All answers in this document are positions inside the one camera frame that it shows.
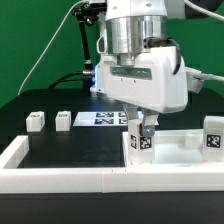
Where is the white square table top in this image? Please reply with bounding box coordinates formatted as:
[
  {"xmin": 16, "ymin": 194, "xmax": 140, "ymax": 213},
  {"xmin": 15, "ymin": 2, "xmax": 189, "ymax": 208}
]
[{"xmin": 122, "ymin": 129, "xmax": 224, "ymax": 173}]

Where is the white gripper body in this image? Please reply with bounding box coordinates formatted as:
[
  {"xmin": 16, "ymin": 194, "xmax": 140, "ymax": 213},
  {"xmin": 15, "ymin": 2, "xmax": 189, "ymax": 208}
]
[{"xmin": 99, "ymin": 46, "xmax": 188, "ymax": 113}]

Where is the white U-shaped fence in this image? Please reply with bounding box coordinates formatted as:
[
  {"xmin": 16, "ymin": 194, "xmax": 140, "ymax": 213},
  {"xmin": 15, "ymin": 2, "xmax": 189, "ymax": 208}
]
[{"xmin": 0, "ymin": 135, "xmax": 224, "ymax": 194}]

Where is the white cable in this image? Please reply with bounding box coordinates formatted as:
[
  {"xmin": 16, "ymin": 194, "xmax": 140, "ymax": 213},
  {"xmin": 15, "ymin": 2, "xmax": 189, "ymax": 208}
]
[{"xmin": 17, "ymin": 0, "xmax": 88, "ymax": 97}]

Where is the black cable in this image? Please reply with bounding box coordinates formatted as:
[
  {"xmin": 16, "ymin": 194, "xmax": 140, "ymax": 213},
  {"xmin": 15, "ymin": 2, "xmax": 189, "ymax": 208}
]
[{"xmin": 48, "ymin": 72, "xmax": 85, "ymax": 90}]

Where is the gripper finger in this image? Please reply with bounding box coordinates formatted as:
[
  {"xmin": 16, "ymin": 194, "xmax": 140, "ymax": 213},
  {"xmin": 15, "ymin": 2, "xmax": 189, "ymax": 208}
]
[
  {"xmin": 124, "ymin": 104, "xmax": 140, "ymax": 120},
  {"xmin": 142, "ymin": 111, "xmax": 159, "ymax": 137}
]

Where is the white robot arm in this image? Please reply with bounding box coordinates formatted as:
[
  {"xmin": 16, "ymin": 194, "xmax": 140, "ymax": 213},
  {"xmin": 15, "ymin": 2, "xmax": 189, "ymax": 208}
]
[{"xmin": 89, "ymin": 0, "xmax": 224, "ymax": 137}]

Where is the white sheet with tags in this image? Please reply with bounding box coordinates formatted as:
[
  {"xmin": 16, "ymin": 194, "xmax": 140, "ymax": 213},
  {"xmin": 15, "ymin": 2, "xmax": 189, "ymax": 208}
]
[{"xmin": 72, "ymin": 111, "xmax": 159, "ymax": 127}]

